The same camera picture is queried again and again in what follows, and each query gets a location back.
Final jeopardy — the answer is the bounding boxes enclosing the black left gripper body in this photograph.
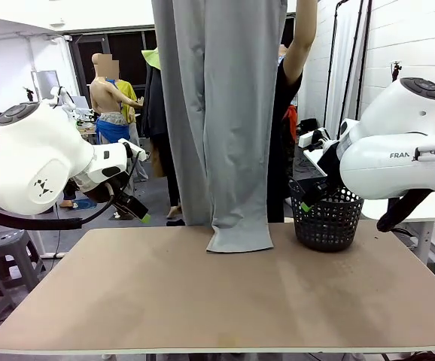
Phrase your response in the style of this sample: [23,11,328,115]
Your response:
[84,175,130,211]

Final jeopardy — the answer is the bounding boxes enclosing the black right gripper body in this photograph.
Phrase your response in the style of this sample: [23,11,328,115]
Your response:
[315,141,343,189]

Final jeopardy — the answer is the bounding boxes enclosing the grey training pants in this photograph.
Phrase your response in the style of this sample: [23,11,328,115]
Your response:
[151,0,288,253]

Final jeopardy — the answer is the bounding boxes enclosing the person's left forearm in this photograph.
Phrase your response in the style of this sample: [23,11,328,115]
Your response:
[294,0,318,48]

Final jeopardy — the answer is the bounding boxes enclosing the black perforated plastic basket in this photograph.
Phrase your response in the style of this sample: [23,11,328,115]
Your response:
[287,179,365,253]

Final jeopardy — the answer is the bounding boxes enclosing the person in black shirt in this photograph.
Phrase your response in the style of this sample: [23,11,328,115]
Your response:
[266,47,304,223]

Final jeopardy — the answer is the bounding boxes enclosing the red orange garment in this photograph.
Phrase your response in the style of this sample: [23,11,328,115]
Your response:
[283,105,298,140]

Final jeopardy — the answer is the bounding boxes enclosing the mannequin in black coat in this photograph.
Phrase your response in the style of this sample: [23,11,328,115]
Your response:
[141,47,184,226]

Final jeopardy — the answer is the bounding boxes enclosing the bare mannequin with blue skirt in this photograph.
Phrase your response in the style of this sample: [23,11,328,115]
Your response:
[90,53,132,146]

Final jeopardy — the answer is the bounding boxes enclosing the small white background robot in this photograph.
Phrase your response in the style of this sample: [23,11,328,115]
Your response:
[50,86,98,123]

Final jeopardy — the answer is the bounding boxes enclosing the mannequin in yellow shirt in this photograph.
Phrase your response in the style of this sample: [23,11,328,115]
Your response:
[116,78,150,184]

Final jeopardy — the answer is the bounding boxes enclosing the white hanging sheet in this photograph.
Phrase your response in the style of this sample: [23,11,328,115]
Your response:
[326,0,367,129]

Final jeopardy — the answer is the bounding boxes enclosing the grey framed board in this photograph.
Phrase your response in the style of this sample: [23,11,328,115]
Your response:
[31,70,60,101]

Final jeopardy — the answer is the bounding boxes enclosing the green bucket hat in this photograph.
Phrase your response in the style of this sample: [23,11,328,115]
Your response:
[141,47,162,71]

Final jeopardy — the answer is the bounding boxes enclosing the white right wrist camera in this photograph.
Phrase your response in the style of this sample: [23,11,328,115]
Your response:
[298,127,331,149]

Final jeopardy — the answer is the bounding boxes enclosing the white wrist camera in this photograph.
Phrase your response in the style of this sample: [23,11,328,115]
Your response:
[298,127,331,149]
[118,138,147,161]

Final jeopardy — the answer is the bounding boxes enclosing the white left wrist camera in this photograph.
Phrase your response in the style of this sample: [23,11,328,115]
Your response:
[118,138,147,161]

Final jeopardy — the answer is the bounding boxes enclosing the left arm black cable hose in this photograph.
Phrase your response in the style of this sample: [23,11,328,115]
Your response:
[0,182,119,231]

